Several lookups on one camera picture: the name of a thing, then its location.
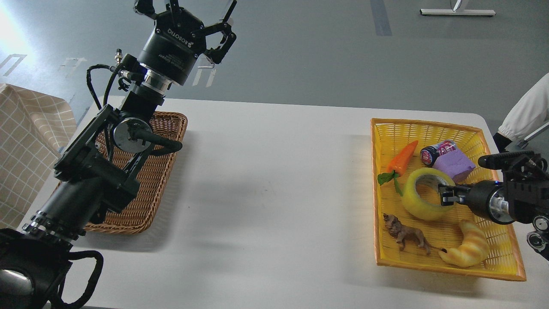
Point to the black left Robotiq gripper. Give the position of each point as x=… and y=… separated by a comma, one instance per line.
x=171, y=51

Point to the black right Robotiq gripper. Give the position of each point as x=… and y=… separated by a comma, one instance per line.
x=486, y=199

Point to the yellow tape roll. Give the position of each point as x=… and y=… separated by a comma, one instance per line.
x=418, y=206

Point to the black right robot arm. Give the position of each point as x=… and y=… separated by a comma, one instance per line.
x=522, y=195

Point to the white sleeved forearm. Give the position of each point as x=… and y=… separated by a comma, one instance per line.
x=527, y=115

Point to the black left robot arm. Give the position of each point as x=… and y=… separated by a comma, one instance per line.
x=98, y=170

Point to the purple foam block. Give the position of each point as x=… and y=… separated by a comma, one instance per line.
x=455, y=164

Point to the small dark labelled jar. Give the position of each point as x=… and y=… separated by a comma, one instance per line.
x=431, y=153

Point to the yellow plastic basket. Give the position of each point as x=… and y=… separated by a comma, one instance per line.
x=389, y=137

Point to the brown toy lion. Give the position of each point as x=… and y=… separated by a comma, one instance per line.
x=401, y=233

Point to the orange toy carrot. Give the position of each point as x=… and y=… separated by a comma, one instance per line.
x=398, y=166

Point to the yellow toy croissant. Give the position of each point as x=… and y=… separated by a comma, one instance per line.
x=473, y=249

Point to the beige checkered cloth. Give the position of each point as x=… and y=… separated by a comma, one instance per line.
x=33, y=128

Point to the white stand base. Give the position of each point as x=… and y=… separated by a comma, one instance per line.
x=459, y=8

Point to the brown wicker basket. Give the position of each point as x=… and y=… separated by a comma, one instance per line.
x=140, y=213

